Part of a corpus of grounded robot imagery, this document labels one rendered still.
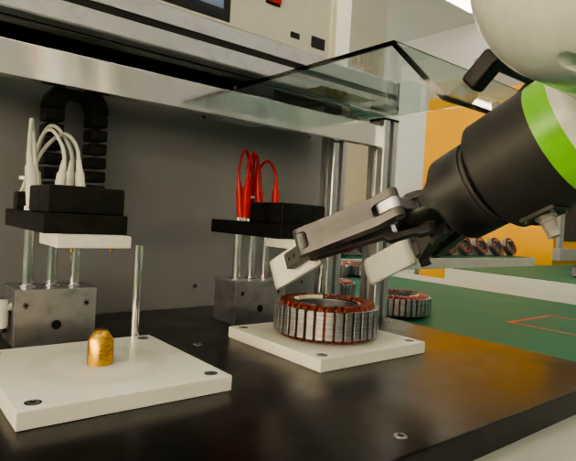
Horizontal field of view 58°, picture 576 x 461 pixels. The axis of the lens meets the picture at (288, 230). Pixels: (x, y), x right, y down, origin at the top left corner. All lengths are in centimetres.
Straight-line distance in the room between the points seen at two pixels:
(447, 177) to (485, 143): 4
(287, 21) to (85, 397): 52
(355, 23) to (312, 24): 403
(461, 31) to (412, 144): 144
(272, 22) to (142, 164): 25
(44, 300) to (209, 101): 26
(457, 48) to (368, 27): 226
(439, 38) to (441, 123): 276
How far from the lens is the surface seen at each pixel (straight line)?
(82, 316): 56
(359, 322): 53
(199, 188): 75
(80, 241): 45
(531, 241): 402
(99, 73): 54
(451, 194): 43
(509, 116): 41
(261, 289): 66
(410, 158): 700
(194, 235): 75
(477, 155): 41
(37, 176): 57
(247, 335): 56
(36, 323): 55
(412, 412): 41
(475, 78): 51
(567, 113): 38
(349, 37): 470
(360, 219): 43
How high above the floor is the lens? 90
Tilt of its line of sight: 1 degrees down
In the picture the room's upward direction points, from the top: 3 degrees clockwise
